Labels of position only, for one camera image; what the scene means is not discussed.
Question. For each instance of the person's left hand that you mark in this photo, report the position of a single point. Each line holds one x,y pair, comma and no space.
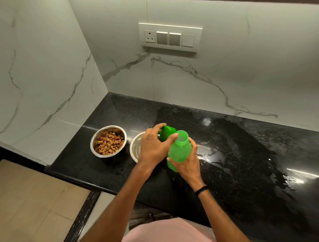
153,149

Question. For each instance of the white wall switch panel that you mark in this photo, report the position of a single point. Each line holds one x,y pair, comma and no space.
169,48

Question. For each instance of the person's pink shirt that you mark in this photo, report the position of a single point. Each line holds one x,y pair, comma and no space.
169,231

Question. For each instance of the person's left forearm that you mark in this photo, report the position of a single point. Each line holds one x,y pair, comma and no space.
114,212

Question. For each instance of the black wristband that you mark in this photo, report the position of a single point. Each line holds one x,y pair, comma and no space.
201,190

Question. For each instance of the round steel bowl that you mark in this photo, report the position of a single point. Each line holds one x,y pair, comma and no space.
135,147
96,138

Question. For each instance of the green bottle cap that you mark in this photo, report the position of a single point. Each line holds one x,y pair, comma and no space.
167,131

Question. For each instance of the white base cabinet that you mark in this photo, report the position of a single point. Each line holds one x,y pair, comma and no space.
99,212

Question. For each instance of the striped grey cloth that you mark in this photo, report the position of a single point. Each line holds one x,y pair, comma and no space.
139,214

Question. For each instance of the black stone threshold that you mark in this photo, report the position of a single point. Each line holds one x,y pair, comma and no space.
82,214

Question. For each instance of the green plastic water bottle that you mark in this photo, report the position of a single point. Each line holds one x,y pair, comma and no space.
180,149

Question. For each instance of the person's right forearm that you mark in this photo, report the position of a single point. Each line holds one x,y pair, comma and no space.
221,219

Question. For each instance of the brown cabinet door with sheet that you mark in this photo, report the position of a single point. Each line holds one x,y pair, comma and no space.
274,1

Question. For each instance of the person's right hand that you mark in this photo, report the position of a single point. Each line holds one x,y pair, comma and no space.
189,168

